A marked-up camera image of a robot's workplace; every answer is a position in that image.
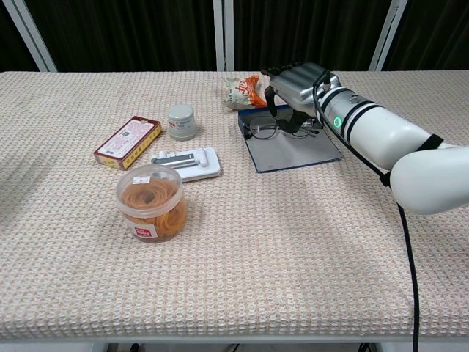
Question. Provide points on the small grey jar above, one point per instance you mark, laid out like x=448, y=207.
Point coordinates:
x=181, y=122

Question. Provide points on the red yellow flat carton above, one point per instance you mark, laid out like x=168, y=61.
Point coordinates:
x=126, y=143

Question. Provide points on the white slanted frame post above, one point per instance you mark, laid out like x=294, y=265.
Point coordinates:
x=388, y=34
x=31, y=34

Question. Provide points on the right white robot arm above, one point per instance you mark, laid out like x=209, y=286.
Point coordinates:
x=384, y=132

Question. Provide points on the white table frame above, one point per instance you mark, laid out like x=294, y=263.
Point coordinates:
x=234, y=342

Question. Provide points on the beige woven tablecloth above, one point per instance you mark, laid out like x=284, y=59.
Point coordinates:
x=256, y=256

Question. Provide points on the white double frame post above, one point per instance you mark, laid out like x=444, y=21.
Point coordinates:
x=223, y=34

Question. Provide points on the thin-framed eyeglasses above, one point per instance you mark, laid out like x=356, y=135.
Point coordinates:
x=264, y=129

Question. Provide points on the black curtain panel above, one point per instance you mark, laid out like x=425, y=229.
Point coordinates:
x=436, y=34
x=128, y=34
x=311, y=33
x=11, y=47

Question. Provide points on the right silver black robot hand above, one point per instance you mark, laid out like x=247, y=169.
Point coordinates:
x=300, y=84

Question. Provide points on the orange white snack bag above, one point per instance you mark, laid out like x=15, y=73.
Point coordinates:
x=243, y=91

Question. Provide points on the clear rubber band jar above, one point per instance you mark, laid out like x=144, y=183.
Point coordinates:
x=152, y=205

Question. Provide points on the dark blue glasses case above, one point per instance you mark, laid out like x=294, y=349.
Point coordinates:
x=293, y=154

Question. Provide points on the white tray with silver tool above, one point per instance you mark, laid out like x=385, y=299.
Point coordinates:
x=205, y=166

